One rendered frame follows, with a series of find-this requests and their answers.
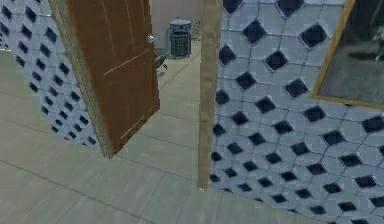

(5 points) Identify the dark mesh trash can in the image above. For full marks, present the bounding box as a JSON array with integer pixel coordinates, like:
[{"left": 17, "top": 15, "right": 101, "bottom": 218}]
[{"left": 168, "top": 18, "right": 193, "bottom": 59}]

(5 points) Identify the brown wooden room door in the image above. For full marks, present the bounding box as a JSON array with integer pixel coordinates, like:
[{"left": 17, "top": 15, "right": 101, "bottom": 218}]
[{"left": 64, "top": 0, "right": 161, "bottom": 156}]

